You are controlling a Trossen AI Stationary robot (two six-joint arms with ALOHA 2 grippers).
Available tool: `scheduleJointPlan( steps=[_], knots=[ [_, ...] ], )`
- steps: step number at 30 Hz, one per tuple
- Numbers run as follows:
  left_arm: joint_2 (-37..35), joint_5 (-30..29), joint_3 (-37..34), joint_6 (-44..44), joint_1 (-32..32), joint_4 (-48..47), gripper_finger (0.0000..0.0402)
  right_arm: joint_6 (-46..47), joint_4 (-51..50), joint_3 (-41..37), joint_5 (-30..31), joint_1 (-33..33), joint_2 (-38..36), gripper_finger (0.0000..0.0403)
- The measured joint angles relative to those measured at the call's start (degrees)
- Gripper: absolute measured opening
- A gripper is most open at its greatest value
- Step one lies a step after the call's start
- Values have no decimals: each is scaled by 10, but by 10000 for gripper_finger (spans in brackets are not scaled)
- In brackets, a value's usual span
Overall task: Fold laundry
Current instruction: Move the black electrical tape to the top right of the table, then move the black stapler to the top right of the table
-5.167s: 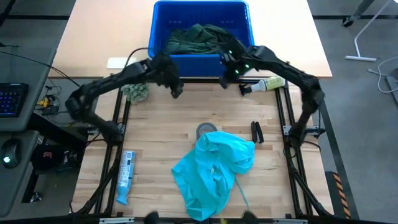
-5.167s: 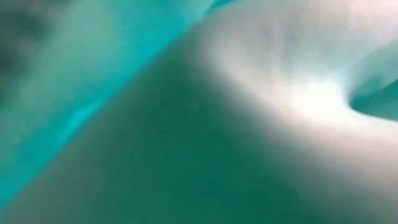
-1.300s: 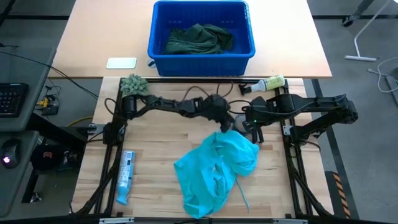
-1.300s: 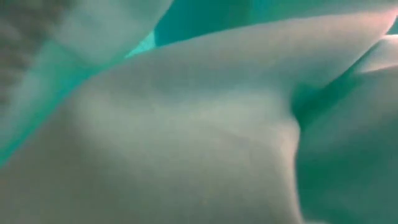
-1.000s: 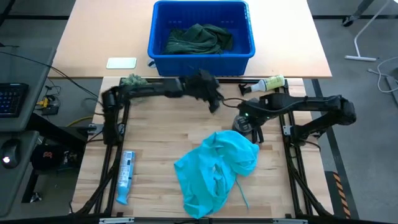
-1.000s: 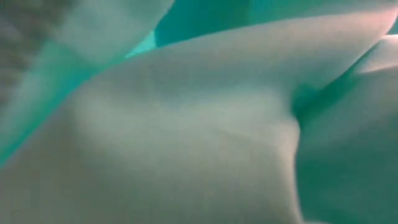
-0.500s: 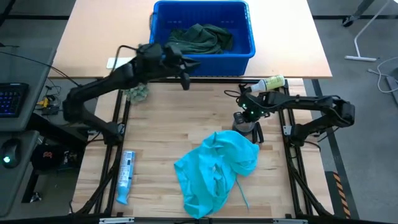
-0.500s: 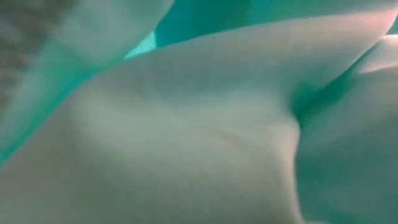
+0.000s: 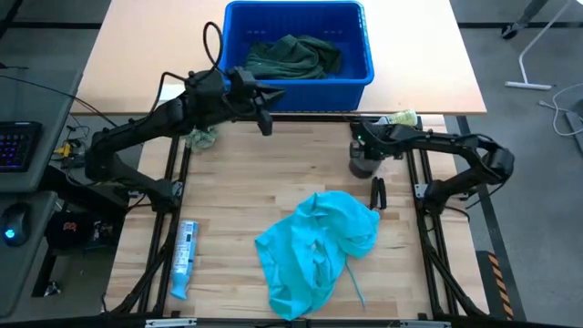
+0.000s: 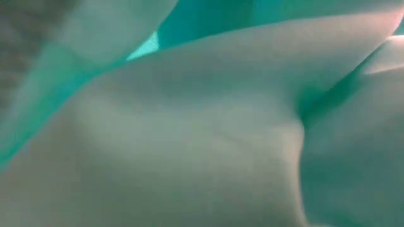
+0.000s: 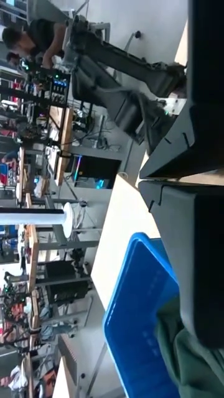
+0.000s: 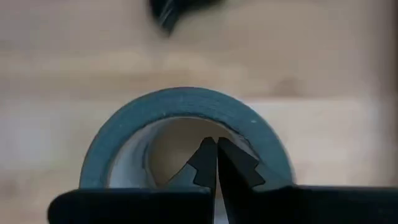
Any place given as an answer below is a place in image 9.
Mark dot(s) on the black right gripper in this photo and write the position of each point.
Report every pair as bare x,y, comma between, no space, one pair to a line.
378,141

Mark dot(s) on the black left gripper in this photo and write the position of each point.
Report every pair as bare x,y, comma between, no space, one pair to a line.
241,91

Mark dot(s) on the dark green knit garment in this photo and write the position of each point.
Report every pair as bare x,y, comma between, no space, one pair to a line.
291,59

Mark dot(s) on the teal shirt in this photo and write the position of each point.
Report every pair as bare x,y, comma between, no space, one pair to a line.
309,255

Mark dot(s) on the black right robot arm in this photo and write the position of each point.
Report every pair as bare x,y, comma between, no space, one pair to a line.
455,143

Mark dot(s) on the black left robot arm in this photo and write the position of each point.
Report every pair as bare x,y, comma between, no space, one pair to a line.
136,127

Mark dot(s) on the black tape roll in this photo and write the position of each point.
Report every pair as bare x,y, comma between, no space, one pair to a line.
363,167

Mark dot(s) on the blue plastic bin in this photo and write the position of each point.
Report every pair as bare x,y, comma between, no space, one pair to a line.
296,95

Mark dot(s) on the yellow label squeeze bottle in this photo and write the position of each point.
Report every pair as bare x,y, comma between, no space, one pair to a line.
401,117

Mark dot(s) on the potted green succulent plant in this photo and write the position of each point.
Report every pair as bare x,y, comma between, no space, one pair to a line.
201,139

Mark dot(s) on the pale rectangular plastic lid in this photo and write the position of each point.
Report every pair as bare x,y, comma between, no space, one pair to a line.
172,92

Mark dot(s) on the white floor stand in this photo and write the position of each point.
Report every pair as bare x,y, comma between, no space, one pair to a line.
528,85

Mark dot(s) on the light blue tube bottle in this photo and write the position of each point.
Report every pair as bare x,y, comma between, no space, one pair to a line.
184,255

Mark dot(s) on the black caster desk leg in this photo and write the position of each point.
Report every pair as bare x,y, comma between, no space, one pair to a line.
512,29

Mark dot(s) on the black yellow hazard strip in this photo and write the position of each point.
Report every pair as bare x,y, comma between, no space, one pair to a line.
498,282

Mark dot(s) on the grey side desk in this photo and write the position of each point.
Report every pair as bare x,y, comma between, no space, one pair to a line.
27,105

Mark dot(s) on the black backlit keyboard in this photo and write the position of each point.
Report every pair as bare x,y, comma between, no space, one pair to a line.
18,146

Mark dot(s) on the black computer mouse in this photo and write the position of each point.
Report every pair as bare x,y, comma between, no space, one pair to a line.
16,225

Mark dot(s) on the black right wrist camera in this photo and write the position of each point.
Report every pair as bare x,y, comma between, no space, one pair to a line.
359,136

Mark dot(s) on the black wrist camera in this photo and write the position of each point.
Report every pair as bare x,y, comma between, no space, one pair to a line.
359,136
205,86

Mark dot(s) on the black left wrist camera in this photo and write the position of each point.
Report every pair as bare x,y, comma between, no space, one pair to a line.
205,86

